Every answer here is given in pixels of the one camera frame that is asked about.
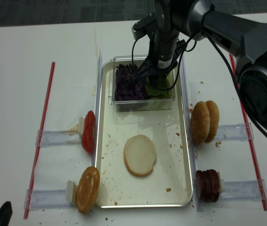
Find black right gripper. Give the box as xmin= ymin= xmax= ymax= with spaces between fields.
xmin=137 ymin=35 xmax=186 ymax=87

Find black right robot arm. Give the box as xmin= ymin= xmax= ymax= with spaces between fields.
xmin=132 ymin=0 xmax=267 ymax=138

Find green lettuce in container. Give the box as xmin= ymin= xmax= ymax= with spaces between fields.
xmin=145 ymin=75 xmax=171 ymax=99

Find white block behind tomato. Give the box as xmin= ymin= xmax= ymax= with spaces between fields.
xmin=77 ymin=117 xmax=85 ymax=137

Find red tomato slice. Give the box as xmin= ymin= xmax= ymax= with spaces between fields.
xmin=81 ymin=111 xmax=95 ymax=153

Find brown meat patties stack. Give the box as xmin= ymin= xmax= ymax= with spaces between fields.
xmin=196 ymin=169 xmax=220 ymax=202

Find white block behind patties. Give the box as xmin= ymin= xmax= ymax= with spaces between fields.
xmin=217 ymin=171 xmax=224 ymax=198

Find purple cabbage leaves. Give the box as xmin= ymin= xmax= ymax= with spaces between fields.
xmin=114 ymin=64 xmax=149 ymax=101

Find clear plastic salad container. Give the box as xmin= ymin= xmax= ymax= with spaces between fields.
xmin=108 ymin=56 xmax=175 ymax=112

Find left long clear divider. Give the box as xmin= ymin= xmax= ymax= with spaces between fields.
xmin=91 ymin=51 xmax=103 ymax=167

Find long clear divider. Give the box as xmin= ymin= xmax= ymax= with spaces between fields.
xmin=91 ymin=51 xmax=103 ymax=167
xmin=179 ymin=57 xmax=203 ymax=212

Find sesame bun top, front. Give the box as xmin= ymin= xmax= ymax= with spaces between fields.
xmin=190 ymin=101 xmax=210 ymax=145

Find sesame bun ,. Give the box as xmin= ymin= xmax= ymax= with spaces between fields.
xmin=190 ymin=101 xmax=210 ymax=145
xmin=204 ymin=100 xmax=219 ymax=143

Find sesame bun top, rear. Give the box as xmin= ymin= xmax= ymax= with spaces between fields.
xmin=204 ymin=100 xmax=219 ymax=143

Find bottom bun half on tray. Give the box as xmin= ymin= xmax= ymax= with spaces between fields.
xmin=123 ymin=135 xmax=157 ymax=177

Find white metal tray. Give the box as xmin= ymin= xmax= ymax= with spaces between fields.
xmin=93 ymin=57 xmax=193 ymax=208

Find right red strip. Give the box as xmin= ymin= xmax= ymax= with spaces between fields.
xmin=228 ymin=53 xmax=267 ymax=211

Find red strip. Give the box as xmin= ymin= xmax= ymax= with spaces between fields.
xmin=24 ymin=62 xmax=56 ymax=220
xmin=228 ymin=53 xmax=267 ymax=211

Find right long clear divider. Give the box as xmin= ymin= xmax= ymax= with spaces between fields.
xmin=179 ymin=57 xmax=203 ymax=212

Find toasted bun bottom, left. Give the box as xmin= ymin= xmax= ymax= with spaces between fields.
xmin=76 ymin=166 xmax=100 ymax=214

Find white block behind left bun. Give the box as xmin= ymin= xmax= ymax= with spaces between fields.
xmin=65 ymin=180 xmax=78 ymax=206

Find left red strip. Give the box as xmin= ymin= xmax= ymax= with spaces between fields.
xmin=24 ymin=62 xmax=56 ymax=220

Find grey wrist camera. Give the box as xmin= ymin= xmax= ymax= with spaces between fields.
xmin=131 ymin=14 xmax=157 ymax=40

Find clear rail behind sesame buns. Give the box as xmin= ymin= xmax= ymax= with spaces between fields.
xmin=214 ymin=123 xmax=253 ymax=141

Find black camera cable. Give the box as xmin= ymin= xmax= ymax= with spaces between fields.
xmin=131 ymin=4 xmax=267 ymax=151

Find clear rail behind tomato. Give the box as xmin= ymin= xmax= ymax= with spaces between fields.
xmin=35 ymin=130 xmax=81 ymax=147

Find clear rail lower right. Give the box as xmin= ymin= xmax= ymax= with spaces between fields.
xmin=219 ymin=180 xmax=267 ymax=200

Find clear rail lower left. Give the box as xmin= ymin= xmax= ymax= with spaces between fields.
xmin=24 ymin=189 xmax=74 ymax=210

